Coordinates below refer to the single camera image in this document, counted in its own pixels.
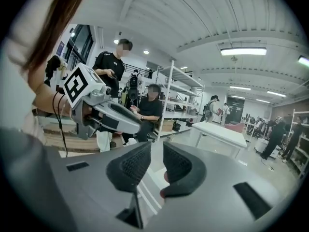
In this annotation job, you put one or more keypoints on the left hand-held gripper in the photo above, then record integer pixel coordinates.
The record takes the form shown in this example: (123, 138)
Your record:
(77, 86)

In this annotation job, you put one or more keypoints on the large cardboard box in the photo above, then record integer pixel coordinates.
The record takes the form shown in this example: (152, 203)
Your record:
(167, 126)

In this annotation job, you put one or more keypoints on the pink sofa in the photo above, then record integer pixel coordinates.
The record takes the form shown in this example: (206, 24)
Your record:
(235, 126)

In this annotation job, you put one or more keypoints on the white shelf rack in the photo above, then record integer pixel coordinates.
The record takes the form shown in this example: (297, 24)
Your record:
(183, 77)

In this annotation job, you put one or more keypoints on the brown wooden platform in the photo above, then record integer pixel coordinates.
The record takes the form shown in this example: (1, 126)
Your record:
(79, 144)

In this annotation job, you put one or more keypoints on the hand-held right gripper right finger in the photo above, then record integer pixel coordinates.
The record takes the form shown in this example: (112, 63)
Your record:
(183, 168)

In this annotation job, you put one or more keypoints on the dark glass door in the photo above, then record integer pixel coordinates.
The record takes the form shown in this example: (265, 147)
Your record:
(82, 45)

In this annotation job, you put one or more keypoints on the person's pink top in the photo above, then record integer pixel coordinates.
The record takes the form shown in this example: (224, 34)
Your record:
(19, 88)

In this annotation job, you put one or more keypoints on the person's left forearm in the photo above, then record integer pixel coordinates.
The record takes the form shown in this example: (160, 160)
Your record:
(48, 98)

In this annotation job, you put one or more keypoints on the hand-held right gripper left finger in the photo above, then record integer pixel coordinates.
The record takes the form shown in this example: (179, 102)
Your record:
(130, 168)

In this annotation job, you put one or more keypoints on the white storage rack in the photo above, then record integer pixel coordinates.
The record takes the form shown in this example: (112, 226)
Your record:
(304, 153)

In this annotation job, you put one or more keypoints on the hanging black jacket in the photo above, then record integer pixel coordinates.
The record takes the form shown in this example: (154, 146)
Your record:
(54, 66)

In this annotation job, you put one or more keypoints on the white cart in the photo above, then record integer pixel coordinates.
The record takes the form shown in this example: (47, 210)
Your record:
(262, 145)

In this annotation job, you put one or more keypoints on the person's left hand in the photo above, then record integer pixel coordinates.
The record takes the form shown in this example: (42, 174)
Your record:
(93, 112)

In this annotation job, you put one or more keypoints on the black bag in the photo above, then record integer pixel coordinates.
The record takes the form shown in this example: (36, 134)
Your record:
(176, 127)

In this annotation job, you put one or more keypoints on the ceiling strip light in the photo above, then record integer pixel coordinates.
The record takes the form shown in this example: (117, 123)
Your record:
(263, 100)
(237, 97)
(276, 94)
(240, 88)

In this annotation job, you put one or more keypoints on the rectangular ceiling lamp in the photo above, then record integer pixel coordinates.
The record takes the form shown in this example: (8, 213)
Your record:
(243, 51)
(304, 60)

